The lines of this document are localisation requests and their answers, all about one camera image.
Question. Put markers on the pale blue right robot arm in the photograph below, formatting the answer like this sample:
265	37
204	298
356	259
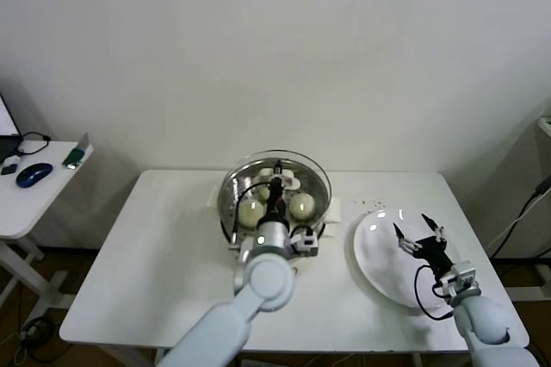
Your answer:
486	319

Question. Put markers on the white side table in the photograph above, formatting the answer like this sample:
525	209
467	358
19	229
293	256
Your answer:
39	207

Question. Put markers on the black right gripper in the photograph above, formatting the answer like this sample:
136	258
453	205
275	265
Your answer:
432	253

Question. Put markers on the white electric cooker pot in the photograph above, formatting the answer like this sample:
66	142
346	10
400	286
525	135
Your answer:
333	212

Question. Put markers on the small black desk gadget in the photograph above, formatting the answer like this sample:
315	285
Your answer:
8	169

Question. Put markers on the stainless steel steamer basket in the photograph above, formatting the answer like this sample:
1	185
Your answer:
224	201

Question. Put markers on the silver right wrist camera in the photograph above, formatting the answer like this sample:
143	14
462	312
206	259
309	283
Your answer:
460	276

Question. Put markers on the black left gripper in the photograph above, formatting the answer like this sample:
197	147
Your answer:
276	205

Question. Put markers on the black laptop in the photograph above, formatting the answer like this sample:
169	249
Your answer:
6	126

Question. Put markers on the large white plate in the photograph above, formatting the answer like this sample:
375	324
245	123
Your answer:
374	246

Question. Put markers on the white steamed baozi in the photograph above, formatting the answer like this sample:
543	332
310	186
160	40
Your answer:
251	214
302	207
261	191

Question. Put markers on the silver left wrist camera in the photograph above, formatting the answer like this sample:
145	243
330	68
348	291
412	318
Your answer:
306	244

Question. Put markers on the white furniture leg frame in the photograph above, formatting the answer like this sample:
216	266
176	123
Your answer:
525	294

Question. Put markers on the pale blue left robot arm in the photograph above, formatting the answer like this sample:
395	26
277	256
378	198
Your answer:
267	281

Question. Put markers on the blue computer mouse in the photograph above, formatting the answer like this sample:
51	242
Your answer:
33	175

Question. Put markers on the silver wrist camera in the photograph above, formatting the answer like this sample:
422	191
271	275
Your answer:
460	276
306	244

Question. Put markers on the round glass pot lid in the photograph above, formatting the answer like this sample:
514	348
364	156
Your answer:
293	182

